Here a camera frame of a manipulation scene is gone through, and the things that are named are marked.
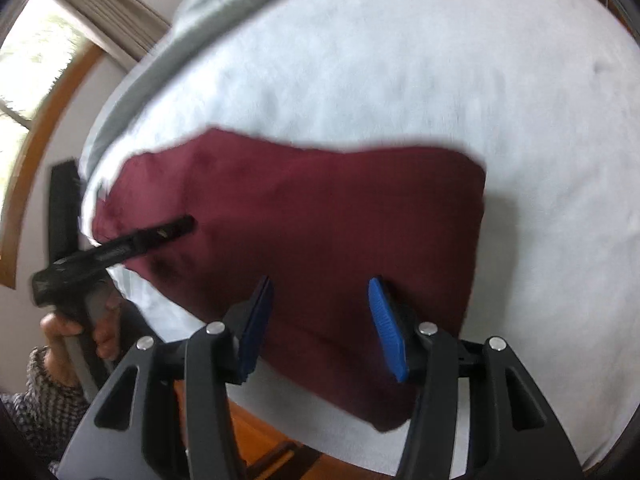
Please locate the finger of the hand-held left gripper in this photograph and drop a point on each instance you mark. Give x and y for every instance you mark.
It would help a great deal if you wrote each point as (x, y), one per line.
(150, 235)

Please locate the beige curtain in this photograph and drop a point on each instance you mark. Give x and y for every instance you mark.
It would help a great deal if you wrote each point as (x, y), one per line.
(110, 10)

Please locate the wooden bed frame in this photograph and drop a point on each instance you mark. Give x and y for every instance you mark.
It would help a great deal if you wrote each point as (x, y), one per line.
(255, 440)

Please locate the maroon pants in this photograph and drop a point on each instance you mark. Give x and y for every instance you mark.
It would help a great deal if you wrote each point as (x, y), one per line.
(325, 220)

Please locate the black upright object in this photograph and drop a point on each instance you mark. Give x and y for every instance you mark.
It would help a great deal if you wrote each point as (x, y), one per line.
(62, 200)

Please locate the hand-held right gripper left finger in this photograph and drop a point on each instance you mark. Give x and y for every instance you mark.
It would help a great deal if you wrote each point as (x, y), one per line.
(257, 327)

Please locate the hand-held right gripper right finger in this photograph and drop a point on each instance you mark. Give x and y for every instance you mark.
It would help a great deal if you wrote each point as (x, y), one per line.
(385, 330)

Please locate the white bed sheet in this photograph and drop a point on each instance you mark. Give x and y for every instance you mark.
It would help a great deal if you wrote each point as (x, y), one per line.
(400, 60)

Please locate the grey duvet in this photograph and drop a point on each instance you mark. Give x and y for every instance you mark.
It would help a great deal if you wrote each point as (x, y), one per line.
(200, 25)

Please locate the person's left forearm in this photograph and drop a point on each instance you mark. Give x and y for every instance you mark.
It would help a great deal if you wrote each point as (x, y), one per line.
(40, 410)

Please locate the person's left hand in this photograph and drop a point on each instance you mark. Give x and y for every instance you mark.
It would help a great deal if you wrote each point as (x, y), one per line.
(57, 332)

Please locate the wooden framed window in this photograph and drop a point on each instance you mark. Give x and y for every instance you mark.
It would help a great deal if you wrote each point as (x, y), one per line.
(35, 70)

